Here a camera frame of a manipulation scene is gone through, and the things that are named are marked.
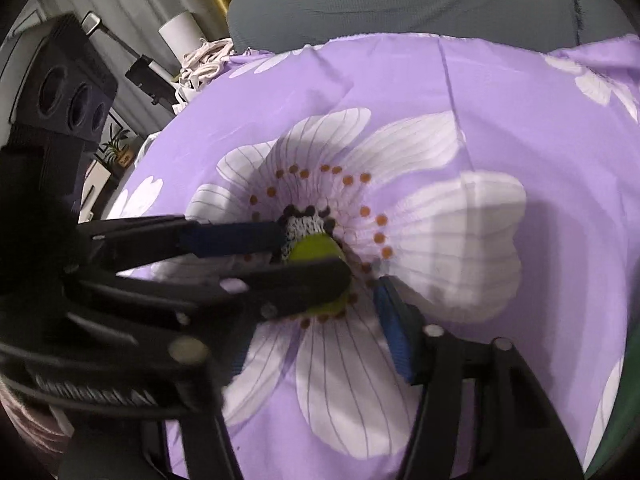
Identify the purple floral cloth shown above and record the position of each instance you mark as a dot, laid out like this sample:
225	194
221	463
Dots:
450	135

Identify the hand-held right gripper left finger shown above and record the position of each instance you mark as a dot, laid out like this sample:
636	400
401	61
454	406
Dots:
235	360

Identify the small potted plant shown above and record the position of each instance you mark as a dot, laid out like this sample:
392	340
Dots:
117	142

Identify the grey sofa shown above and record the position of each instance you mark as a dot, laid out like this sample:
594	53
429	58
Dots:
400	0

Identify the white plastic bag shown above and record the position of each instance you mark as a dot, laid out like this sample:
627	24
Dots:
147	144

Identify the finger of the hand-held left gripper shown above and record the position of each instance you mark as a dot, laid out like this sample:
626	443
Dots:
300	280
225	240

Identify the person's left forearm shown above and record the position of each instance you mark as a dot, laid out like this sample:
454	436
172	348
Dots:
20	415

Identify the black desk lamp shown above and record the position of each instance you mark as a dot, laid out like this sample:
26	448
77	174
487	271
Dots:
145	77

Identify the green tomato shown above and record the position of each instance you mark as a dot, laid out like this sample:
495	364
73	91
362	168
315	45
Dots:
315	249

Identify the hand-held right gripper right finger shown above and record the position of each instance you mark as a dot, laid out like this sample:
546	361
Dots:
395	330

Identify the white paper roll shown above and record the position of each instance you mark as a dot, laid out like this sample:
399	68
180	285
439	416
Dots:
177	32

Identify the white patterned cloth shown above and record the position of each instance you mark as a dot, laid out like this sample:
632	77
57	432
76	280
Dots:
205	60

